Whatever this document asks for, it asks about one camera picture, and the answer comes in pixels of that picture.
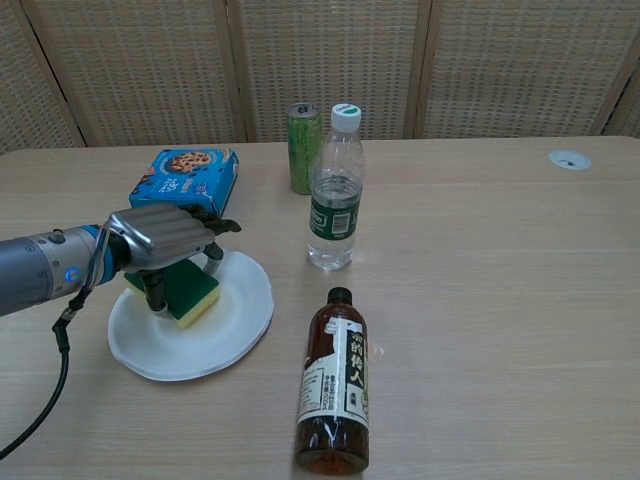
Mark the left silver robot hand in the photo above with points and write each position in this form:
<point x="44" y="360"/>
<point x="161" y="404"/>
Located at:
<point x="160" y="232"/>

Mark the green yellow sponge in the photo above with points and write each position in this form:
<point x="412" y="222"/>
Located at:
<point x="190" y="295"/>

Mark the white round plate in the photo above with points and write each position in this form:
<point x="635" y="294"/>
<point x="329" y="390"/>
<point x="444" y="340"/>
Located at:
<point x="225" y="325"/>

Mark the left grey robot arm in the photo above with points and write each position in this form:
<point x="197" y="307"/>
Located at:
<point x="30" y="270"/>

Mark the blue cookie box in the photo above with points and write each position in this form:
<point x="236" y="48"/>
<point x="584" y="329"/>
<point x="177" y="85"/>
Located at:
<point x="190" y="175"/>

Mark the woven folding screen panel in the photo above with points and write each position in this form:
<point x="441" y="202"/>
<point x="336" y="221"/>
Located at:
<point x="325" y="50"/>
<point x="150" y="75"/>
<point x="525" y="65"/>
<point x="627" y="115"/>
<point x="25" y="100"/>

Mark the green drink can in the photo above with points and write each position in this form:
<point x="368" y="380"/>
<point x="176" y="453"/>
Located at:
<point x="300" y="150"/>

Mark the clear water bottle green label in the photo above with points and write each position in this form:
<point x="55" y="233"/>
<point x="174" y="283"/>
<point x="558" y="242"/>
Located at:
<point x="335" y="220"/>

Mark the brown tea bottle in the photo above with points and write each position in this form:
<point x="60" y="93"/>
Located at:
<point x="330" y="350"/>

